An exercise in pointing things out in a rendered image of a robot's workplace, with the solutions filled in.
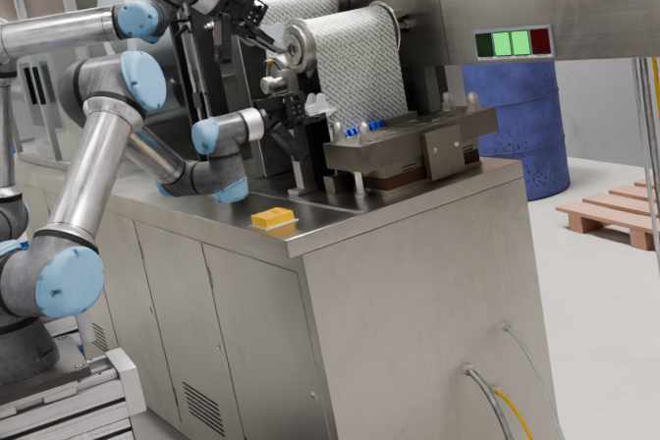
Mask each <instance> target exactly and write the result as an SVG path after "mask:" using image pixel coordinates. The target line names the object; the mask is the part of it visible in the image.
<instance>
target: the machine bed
mask: <svg viewBox="0 0 660 440"><path fill-rule="evenodd" d="M249 147H250V143H249ZM250 152H251V147H250ZM251 157H252V158H250V159H247V160H243V163H244V168H245V172H246V177H247V186H248V190H255V191H260V192H265V193H275V194H279V195H284V196H290V197H295V198H300V199H306V200H311V201H316V202H322V203H327V204H332V205H337V206H343V207H348V208H352V209H358V210H363V211H365V212H362V213H360V214H354V213H350V212H345V211H340V210H335V209H330V208H325V207H320V206H315V205H310V204H305V203H299V202H294V201H289V200H285V199H280V198H275V197H270V196H265V195H260V194H255V193H250V192H249V193H248V195H247V197H246V198H244V199H242V200H239V201H235V202H231V203H220V202H218V201H217V198H216V196H215V193H213V194H197V195H184V196H181V197H173V196H165V195H163V194H161V193H160V192H159V188H157V187H156V183H155V178H154V177H152V176H151V175H150V174H148V173H147V172H146V171H144V172H140V173H136V174H133V175H130V176H126V177H123V178H121V177H120V173H119V171H118V174H117V178H118V179H117V180H115V183H114V186H113V189H112V191H111V194H110V197H109V200H108V202H107V203H108V204H112V205H115V206H118V207H122V208H125V209H128V210H131V211H134V212H137V213H140V214H144V215H147V216H150V217H154V218H157V219H160V220H164V221H167V222H170V223H174V224H177V225H180V226H184V227H187V228H190V229H194V230H197V231H200V232H202V233H206V234H209V235H212V236H216V237H219V238H222V239H226V240H229V241H232V242H236V243H239V244H242V245H246V246H249V247H252V248H258V249H261V250H264V251H268V252H271V253H274V254H278V255H281V256H284V257H288V258H292V257H295V256H298V255H301V254H304V253H306V252H309V251H312V250H315V249H318V248H322V247H325V246H328V245H331V244H334V243H337V242H339V241H341V240H344V239H347V238H350V237H353V236H355V235H358V234H361V233H364V232H367V231H370V230H372V229H375V228H378V227H381V226H384V225H387V224H389V223H392V222H395V221H398V220H401V219H404V218H406V217H409V216H412V215H415V214H417V213H420V212H422V211H425V210H428V209H431V208H434V207H437V206H439V205H442V204H445V203H448V202H451V201H454V200H456V199H459V198H462V197H465V196H468V195H471V194H473V193H478V192H481V191H484V190H487V189H489V188H492V187H495V186H498V185H501V184H504V183H506V182H509V181H511V180H514V179H517V178H520V177H522V176H523V163H522V161H521V160H514V159H502V158H491V157H479V160H481V163H482V165H480V166H477V167H474V168H471V169H468V170H465V171H463V172H460V173H457V174H454V175H451V176H448V177H445V178H442V179H439V180H436V181H433V182H430V183H427V184H424V185H421V186H418V187H415V188H412V189H409V190H406V191H403V192H398V193H395V194H392V195H389V196H384V195H378V194H372V193H371V194H370V195H369V196H367V197H362V198H357V197H356V193H357V192H354V189H350V190H347V191H344V192H338V193H330V192H326V190H325V188H323V189H318V190H317V191H314V192H309V193H305V194H302V195H293V194H289V192H288V190H289V189H292V188H296V187H297V182H296V177H295V172H294V169H291V170H288V171H285V172H281V173H278V174H275V175H271V176H268V177H263V176H261V177H262V178H259V177H257V176H256V171H255V166H254V161H253V156H252V152H251ZM14 162H15V176H18V177H21V178H24V179H28V180H31V181H34V182H37V183H41V184H43V185H46V186H50V187H53V188H56V189H61V188H62V185H63V182H64V180H65V177H66V174H67V172H68V171H64V170H60V169H55V168H51V167H47V166H43V165H39V164H35V163H30V162H26V161H23V160H19V159H15V160H14ZM256 178H259V179H256ZM254 179H256V180H254ZM276 207H279V208H284V209H289V210H293V214H294V218H298V219H299V220H298V221H295V222H292V223H289V224H286V225H283V226H280V227H277V228H274V229H271V230H268V231H265V230H261V229H257V228H253V227H250V226H249V225H250V224H252V219H251V216H252V215H254V214H257V213H260V212H263V211H267V210H270V209H273V208H276Z"/></svg>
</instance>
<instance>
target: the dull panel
mask: <svg viewBox="0 0 660 440"><path fill-rule="evenodd" d="M401 72H402V78H403V83H412V89H413V95H414V101H415V107H416V111H417V116H420V115H424V114H427V113H431V112H434V111H438V110H441V103H440V97H439V91H438V85H437V79H436V73H435V67H434V66H424V67H401Z"/></svg>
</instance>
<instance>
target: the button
mask: <svg viewBox="0 0 660 440"><path fill-rule="evenodd" d="M251 219H252V224H253V225H255V226H259V227H263V228H270V227H273V226H276V225H279V224H282V223H285V222H288V221H291V220H294V214H293V210H289V209H284V208H279V207H276V208H273V209H270V210H267V211H263V212H260V213H257V214H254V215H252V216H251Z"/></svg>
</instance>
